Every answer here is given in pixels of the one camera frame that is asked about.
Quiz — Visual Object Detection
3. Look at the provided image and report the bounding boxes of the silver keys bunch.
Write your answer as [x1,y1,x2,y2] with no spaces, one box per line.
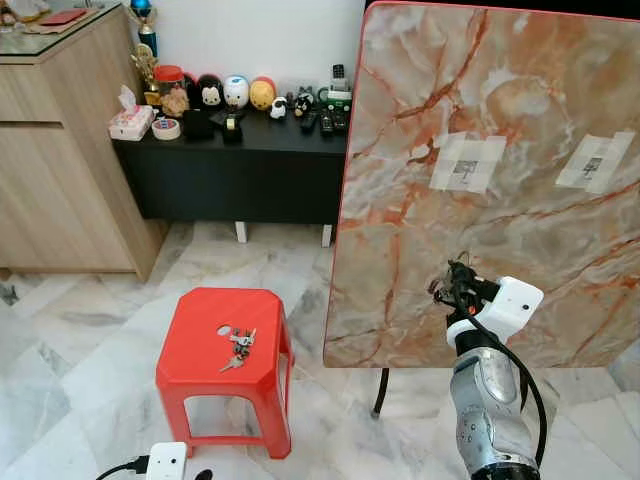
[217,324,259,374]

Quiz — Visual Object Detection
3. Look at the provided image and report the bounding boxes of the orange marble pattern table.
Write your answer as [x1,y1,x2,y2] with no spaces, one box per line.
[322,0,640,420]

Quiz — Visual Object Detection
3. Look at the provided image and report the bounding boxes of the white paper marker sheet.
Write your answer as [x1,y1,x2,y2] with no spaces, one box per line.
[554,129,637,195]
[429,132,509,195]

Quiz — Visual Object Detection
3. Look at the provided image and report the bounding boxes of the red plastic stool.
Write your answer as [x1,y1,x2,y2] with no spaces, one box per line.
[155,287,295,460]

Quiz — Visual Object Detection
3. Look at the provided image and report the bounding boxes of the black cat figure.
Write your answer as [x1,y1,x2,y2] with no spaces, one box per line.
[289,87,317,120]

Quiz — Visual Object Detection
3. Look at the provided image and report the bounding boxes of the black sideboard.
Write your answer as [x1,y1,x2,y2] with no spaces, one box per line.
[111,105,349,247]

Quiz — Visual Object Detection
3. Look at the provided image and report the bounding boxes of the yellow egg figure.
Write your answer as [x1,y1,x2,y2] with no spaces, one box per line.
[248,76,278,112]

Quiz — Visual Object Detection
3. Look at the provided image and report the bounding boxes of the black tape dispenser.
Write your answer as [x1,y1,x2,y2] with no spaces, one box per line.
[221,112,245,142]

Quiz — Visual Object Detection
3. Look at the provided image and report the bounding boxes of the white egg figure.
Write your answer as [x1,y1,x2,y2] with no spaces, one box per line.
[222,74,251,110]

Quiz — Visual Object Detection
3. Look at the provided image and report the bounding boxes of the black box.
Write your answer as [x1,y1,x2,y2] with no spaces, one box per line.
[182,109,215,140]

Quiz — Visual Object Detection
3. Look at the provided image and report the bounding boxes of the black mouse egg figure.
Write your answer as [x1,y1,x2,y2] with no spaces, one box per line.
[194,73,224,112]

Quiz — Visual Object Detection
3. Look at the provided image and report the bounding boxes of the white tape roll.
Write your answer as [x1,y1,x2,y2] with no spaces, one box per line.
[151,117,183,142]

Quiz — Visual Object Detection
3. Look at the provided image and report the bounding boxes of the brown plush figure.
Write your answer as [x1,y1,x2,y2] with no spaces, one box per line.
[162,88,192,120]

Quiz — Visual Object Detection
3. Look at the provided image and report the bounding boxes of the light wooden cabinet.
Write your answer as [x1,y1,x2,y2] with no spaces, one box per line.
[0,4,170,283]

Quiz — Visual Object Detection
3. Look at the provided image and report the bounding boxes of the red lid jar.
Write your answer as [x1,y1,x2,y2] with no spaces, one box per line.
[153,64,187,101]

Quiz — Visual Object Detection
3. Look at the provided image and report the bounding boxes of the pink tissue box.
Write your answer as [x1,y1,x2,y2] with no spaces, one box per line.
[108,84,157,142]

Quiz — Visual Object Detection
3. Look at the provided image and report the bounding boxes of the gold trophy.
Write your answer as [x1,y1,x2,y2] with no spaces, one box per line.
[131,44,162,107]

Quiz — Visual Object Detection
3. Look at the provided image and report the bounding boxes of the blue trophy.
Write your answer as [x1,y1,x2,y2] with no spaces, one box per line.
[129,0,160,57]

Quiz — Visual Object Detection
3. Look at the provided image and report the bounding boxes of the red book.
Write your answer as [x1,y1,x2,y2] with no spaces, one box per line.
[39,7,90,27]

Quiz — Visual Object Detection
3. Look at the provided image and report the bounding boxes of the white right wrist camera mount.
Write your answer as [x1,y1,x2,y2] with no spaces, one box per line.
[446,277,545,348]

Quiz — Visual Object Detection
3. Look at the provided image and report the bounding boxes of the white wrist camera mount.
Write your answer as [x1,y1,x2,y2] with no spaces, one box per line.
[446,277,545,348]
[146,441,189,480]

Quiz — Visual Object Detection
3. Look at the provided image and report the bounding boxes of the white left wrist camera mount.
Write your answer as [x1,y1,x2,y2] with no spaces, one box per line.
[146,441,189,480]

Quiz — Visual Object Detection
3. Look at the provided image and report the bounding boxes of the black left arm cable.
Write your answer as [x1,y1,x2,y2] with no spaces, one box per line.
[94,456,151,480]

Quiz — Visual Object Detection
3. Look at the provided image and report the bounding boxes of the cordless phone on base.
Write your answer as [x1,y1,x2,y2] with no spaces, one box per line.
[319,64,354,108]

